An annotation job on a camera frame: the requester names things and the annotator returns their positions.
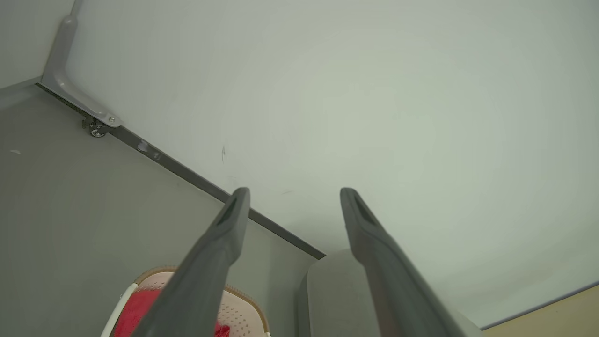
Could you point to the plain red garment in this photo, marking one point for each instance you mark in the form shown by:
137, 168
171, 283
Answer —
135, 311

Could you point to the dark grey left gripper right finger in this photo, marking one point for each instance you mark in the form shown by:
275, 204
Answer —
393, 290

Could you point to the grey floor skirting strip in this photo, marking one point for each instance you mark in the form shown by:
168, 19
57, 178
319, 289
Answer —
18, 91

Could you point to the cream perforated laundry basket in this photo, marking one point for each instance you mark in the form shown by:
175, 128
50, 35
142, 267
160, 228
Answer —
243, 313

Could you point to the black baseboard strip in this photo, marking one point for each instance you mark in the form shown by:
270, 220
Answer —
187, 174

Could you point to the grey fabric sofa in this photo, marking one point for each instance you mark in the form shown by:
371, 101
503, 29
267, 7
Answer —
332, 299

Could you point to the small caster wheel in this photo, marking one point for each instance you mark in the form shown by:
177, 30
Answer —
97, 132

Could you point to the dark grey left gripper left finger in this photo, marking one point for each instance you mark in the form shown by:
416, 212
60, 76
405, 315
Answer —
201, 290

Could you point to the red garment with white stripes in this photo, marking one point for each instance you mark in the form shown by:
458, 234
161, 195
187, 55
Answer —
222, 331

